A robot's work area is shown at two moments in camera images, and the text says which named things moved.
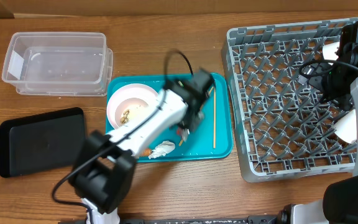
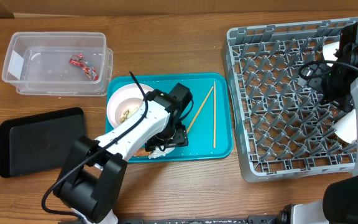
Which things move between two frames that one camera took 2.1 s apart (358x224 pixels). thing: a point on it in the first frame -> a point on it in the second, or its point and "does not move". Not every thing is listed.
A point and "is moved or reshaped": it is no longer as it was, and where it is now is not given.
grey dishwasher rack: (283, 127) does not move
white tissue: (161, 149) does not move
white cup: (346, 128) does not move
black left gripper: (199, 116) -> (181, 139)
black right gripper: (342, 101) does not move
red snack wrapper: (183, 132) is moved or reshaped
